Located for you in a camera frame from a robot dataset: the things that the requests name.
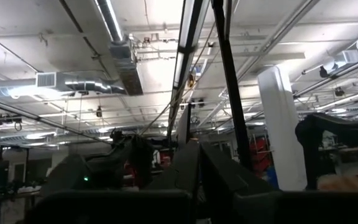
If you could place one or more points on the black draped cloth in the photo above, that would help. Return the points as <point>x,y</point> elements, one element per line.
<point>309,146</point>

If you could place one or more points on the red storage bins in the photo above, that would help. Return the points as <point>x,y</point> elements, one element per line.
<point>259,154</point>

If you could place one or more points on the overhead light bar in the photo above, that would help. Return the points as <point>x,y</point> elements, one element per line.
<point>185,46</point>

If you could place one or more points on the silver ventilation duct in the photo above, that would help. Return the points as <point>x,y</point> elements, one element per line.
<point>85,84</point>

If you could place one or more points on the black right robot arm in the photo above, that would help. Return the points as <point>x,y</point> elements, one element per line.
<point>110,161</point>

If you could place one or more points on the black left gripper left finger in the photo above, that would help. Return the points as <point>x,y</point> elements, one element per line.
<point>182,174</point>

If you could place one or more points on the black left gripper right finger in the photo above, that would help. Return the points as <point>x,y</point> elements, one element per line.
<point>219,177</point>

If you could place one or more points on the white building column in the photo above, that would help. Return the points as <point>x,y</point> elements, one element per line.
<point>283,130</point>

